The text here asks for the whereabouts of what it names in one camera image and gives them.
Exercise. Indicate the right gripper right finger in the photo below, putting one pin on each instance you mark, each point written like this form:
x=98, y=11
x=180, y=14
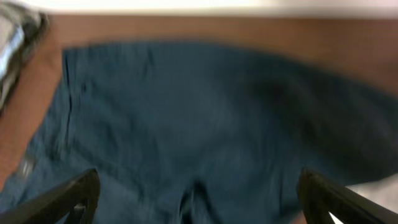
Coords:
x=322, y=199

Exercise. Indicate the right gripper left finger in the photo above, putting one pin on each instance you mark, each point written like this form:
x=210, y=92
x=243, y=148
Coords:
x=75, y=201

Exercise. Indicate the navy blue shorts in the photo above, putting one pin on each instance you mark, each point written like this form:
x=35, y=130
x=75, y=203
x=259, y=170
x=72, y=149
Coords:
x=203, y=133

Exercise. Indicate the folded khaki shorts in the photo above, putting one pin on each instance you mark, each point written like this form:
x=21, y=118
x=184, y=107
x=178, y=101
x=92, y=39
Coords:
x=21, y=31

